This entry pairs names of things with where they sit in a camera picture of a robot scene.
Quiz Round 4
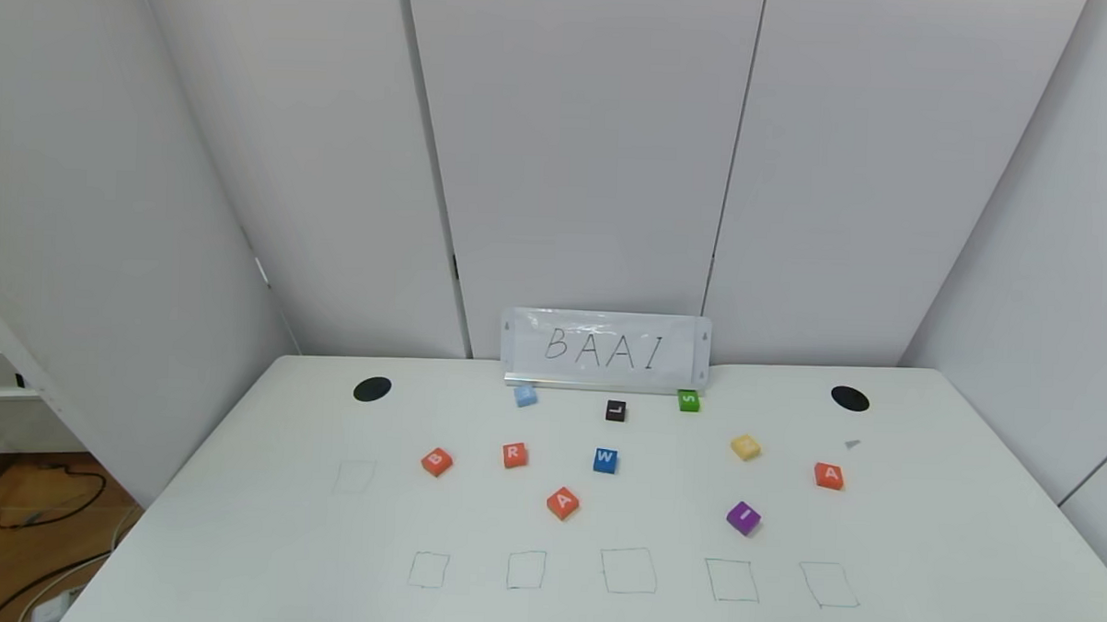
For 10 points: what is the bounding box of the white BAAI sign board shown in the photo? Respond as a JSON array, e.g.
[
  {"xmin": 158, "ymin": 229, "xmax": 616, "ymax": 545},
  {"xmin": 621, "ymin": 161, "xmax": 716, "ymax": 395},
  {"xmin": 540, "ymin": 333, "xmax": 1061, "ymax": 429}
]
[{"xmin": 499, "ymin": 306, "xmax": 713, "ymax": 397}]

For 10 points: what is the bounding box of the white metal shelf rack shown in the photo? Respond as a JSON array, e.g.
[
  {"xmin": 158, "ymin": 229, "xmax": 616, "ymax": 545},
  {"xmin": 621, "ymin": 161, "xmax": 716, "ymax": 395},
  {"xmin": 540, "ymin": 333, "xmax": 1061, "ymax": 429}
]
[{"xmin": 0, "ymin": 278, "xmax": 95, "ymax": 456}]

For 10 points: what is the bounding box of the white power strip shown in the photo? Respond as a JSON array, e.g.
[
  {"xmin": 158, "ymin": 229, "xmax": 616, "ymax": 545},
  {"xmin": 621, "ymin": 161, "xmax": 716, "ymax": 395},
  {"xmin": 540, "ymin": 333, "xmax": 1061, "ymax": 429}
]
[{"xmin": 29, "ymin": 585, "xmax": 81, "ymax": 622}]

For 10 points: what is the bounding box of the thin floor cable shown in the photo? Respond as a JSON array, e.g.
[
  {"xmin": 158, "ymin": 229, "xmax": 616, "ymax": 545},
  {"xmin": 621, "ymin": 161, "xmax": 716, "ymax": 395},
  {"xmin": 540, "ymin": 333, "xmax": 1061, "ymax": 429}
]
[{"xmin": 0, "ymin": 545, "xmax": 115, "ymax": 622}]

